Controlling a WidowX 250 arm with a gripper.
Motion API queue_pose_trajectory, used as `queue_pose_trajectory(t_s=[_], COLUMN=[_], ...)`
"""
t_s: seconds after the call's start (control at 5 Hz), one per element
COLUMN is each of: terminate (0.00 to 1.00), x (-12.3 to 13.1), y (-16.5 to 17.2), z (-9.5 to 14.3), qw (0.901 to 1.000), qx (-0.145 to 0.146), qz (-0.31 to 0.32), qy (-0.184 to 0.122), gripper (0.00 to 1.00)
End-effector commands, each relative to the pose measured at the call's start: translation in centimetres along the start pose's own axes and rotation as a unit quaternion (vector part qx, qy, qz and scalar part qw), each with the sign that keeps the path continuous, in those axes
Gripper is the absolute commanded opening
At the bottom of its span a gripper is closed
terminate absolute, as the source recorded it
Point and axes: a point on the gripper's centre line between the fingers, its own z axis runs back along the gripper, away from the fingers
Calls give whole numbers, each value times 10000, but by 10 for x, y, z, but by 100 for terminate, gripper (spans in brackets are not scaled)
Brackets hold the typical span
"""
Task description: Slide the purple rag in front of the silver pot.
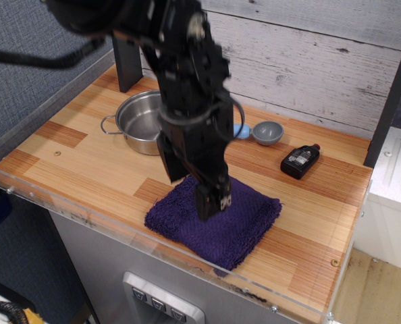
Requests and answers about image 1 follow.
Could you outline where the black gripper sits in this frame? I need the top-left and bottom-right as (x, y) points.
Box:
(156, 101), (235, 222)

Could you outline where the purple towel cloth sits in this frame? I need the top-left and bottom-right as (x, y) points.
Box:
(144, 176), (282, 271)

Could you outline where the stainless steel pot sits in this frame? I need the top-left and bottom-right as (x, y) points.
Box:
(100, 90), (162, 156)

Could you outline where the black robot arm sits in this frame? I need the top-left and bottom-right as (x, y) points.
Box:
(47, 1), (234, 220)

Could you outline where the blue grey ice cream scoop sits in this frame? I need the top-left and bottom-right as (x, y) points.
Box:
(234, 121), (284, 146)

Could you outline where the small black bottle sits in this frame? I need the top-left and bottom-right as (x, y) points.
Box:
(280, 144), (321, 180)

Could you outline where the silver dispenser button panel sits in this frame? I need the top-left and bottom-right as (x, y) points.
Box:
(122, 271), (206, 323)

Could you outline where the clear acrylic front guard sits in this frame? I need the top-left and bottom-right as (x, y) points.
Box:
(0, 170), (345, 323)

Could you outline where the white side cabinet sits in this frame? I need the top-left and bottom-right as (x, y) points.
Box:
(354, 127), (401, 268)

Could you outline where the yellow tape object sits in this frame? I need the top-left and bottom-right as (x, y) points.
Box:
(16, 308), (45, 324)

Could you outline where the dark grey left post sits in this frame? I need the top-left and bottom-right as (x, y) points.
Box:
(112, 37), (143, 92)

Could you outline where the dark grey post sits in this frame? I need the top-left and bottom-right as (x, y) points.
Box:
(112, 37), (143, 92)
(364, 60), (401, 168)

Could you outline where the dark grey right post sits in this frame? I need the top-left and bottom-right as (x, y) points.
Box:
(364, 60), (401, 168)

